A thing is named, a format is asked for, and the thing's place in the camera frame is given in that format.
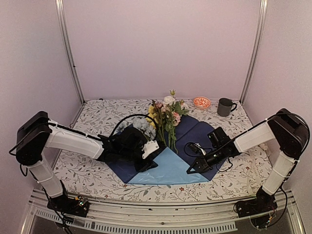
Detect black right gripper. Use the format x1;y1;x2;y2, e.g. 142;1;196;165
187;146;225;174

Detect dark navy tissue paper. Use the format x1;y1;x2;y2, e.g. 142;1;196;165
107;116;218;184

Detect pink fake flower stems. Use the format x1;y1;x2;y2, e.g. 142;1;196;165
155;101;182;153

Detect pale blue fake flower stems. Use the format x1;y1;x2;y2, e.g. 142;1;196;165
133;119;156;140

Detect white fake flower stems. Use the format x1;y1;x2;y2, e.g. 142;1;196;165
162;89;189;153

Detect yellow fake flower stems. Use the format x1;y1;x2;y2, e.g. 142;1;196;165
147;101;167;146

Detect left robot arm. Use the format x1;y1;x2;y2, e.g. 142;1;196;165
9;111;160;212

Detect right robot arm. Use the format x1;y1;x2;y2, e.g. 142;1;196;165
187;108;311;213

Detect floral patterned table mat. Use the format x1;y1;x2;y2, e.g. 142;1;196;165
54;99;272;203

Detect orange patterned bowl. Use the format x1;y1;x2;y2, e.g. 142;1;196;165
193;97;211;110

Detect dark grey mug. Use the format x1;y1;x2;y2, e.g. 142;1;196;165
217;97;237;117

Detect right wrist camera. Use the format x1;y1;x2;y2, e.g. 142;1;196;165
187;142;206;156

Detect front aluminium rail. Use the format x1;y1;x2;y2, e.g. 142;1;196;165
20;187;307;234

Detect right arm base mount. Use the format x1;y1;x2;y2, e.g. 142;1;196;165
233;195;277;229

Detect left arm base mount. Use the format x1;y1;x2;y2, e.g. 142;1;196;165
47;195;90;217

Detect right aluminium frame post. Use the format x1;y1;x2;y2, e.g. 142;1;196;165
239;0;268;106

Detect aluminium frame post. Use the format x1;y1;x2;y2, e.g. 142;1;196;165
55;0;85;105
239;0;268;106

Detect left aluminium frame post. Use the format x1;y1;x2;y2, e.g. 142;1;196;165
55;0;85;105

